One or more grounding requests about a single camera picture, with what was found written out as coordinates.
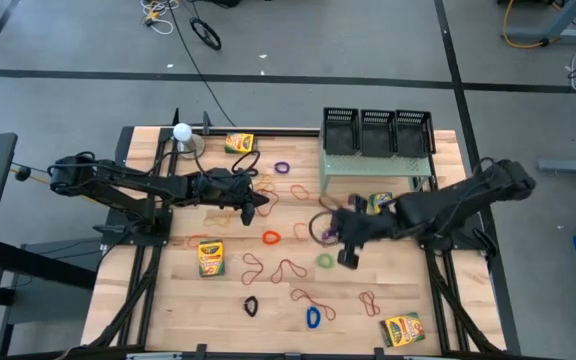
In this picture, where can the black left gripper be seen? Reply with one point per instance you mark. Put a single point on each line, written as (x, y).
(247, 212)

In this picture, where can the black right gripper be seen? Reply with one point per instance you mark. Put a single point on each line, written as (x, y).
(368, 225)

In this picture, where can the black spiral coil keyring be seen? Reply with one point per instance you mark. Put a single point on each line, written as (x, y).
(248, 175)
(245, 306)

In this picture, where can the orange spiral coil keyring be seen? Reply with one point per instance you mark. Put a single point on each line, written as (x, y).
(264, 237)

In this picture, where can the green spiral coil keyring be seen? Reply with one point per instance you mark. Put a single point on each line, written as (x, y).
(318, 260)

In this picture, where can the yellow green crayon box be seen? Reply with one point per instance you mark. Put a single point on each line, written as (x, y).
(239, 144)
(379, 201)
(211, 257)
(402, 330)

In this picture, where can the red rubber band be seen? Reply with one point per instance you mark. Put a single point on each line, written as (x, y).
(288, 261)
(313, 301)
(368, 302)
(243, 275)

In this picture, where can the black plastic mesh basket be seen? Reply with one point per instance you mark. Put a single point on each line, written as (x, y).
(414, 137)
(378, 137)
(340, 135)

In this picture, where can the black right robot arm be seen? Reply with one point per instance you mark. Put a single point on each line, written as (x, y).
(468, 200)

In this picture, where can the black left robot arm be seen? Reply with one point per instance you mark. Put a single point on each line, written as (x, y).
(118, 182)

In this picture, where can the grey desk leg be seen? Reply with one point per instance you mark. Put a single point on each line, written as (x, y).
(568, 35)

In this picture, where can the sage green perforated metal riser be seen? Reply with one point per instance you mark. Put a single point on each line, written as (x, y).
(368, 165)

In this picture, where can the blue spiral coil keyring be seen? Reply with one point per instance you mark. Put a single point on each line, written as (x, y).
(308, 317)

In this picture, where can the white globe lamp wooden base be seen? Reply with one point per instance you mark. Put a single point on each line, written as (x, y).
(183, 132)

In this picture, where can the black wheel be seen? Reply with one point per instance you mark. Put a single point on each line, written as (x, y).
(206, 34)

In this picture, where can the black round knob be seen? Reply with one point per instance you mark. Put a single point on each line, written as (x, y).
(22, 173)

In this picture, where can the grey stand foot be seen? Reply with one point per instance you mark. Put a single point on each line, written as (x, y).
(573, 166)

